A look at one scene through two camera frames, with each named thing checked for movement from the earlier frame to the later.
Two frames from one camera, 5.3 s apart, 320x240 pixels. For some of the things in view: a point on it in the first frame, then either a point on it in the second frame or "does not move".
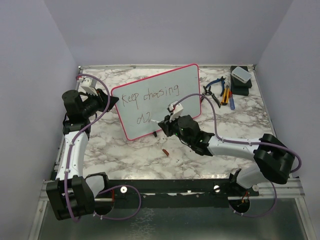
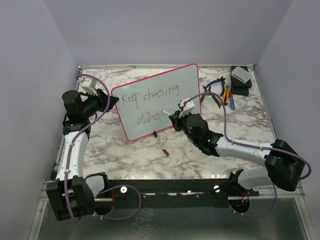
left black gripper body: x=94 y=103 does not move
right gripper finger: x=167 y=127 → x=174 y=122
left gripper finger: x=113 y=100 does not move
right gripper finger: x=167 y=118 → x=177 y=113
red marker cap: x=165 y=152 does not move
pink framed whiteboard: x=142 y=103 does not move
